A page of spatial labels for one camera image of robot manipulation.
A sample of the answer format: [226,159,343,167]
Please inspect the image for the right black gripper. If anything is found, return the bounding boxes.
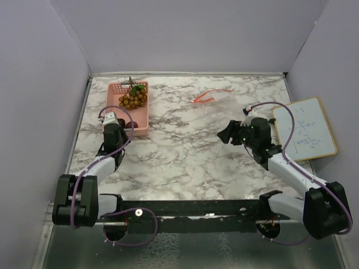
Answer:
[218,119,258,150]

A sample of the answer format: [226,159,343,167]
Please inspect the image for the dark red fake fruit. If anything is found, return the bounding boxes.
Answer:
[125,122,138,129]

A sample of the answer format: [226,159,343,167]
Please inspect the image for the clear orange zip bag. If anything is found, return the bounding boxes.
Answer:
[190,89,238,104]

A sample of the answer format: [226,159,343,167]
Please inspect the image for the brown fake grape bunch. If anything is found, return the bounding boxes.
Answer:
[118,77,148,110]

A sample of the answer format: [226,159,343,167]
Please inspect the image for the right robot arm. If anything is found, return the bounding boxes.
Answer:
[217,118,353,239]

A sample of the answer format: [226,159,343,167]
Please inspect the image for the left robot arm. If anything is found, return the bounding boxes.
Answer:
[52,123,129,228]

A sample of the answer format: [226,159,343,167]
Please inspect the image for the pink plastic basket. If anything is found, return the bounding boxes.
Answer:
[105,81,150,137]

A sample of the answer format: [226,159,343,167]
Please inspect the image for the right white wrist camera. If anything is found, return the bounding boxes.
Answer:
[241,106,258,126]

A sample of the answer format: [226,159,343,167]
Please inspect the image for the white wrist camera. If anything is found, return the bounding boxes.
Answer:
[98,112,119,126]
[241,106,258,126]

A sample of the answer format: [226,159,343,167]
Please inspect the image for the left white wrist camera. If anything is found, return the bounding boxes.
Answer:
[98,112,119,126]

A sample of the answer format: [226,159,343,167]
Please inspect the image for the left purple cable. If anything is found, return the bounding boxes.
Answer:
[69,105,133,229]

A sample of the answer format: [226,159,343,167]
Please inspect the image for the purple cable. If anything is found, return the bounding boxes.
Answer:
[246,101,353,235]
[69,105,133,229]

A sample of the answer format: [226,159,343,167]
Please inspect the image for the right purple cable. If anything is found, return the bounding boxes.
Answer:
[246,101,353,235]

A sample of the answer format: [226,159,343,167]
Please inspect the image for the small whiteboard yellow frame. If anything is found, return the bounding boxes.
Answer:
[286,98,337,161]

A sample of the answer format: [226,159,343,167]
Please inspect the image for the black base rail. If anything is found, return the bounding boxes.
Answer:
[96,200,289,234]

